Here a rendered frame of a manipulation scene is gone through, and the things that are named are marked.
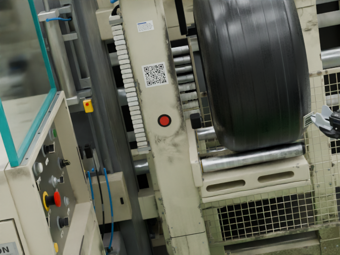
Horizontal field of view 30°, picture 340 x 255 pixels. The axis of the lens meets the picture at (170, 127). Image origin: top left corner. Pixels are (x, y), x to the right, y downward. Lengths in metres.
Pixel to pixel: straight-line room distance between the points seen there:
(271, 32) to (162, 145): 0.55
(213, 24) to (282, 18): 0.20
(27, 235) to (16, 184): 0.13
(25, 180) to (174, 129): 0.80
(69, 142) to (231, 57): 0.55
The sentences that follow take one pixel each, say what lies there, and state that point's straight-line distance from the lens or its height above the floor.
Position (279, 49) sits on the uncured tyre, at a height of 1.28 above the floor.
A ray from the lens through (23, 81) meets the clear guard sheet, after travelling 1.60.
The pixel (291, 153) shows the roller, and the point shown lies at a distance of 2.10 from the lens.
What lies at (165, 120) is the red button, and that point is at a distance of 2.09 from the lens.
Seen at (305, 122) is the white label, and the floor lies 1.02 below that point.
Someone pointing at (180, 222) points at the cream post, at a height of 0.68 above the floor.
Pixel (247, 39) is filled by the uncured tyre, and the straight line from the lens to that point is 1.86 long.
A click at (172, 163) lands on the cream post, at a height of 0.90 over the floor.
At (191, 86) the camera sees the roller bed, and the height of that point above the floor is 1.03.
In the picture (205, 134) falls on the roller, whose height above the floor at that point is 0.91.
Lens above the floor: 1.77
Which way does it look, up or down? 20 degrees down
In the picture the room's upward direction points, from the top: 11 degrees counter-clockwise
